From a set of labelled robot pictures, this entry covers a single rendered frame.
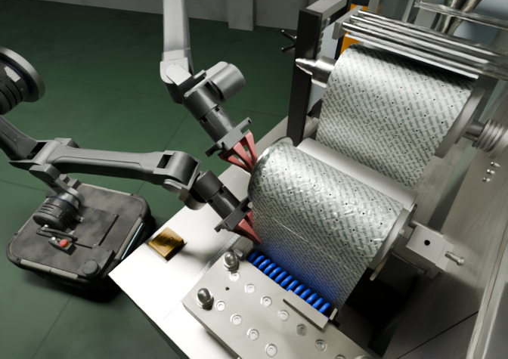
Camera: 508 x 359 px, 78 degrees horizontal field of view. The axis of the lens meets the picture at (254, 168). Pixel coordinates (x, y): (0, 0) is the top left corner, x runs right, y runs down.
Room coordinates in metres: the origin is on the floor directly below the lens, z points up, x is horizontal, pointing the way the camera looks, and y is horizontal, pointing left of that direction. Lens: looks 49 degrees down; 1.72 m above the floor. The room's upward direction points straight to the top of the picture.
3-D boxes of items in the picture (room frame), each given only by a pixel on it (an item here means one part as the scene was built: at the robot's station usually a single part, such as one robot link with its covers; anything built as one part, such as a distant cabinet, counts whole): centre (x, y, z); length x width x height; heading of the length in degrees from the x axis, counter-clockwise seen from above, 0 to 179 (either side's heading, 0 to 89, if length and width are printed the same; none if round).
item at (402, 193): (0.43, -0.20, 1.18); 0.26 x 0.12 x 0.12; 52
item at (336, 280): (0.29, -0.09, 1.11); 0.23 x 0.01 x 0.18; 52
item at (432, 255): (0.22, -0.27, 1.28); 0.06 x 0.05 x 0.02; 52
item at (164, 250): (0.43, 0.25, 0.91); 0.07 x 0.07 x 0.02; 52
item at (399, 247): (0.23, -0.26, 1.25); 0.07 x 0.04 x 0.04; 52
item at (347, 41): (3.21, -1.05, 0.28); 0.37 x 0.36 x 0.57; 75
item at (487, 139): (0.42, -0.42, 1.34); 0.07 x 0.07 x 0.07; 52
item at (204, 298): (0.23, 0.11, 1.05); 0.04 x 0.04 x 0.04
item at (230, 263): (0.31, 0.05, 1.05); 0.04 x 0.04 x 0.04
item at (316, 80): (0.62, -0.17, 1.34); 0.06 x 0.06 x 0.06; 52
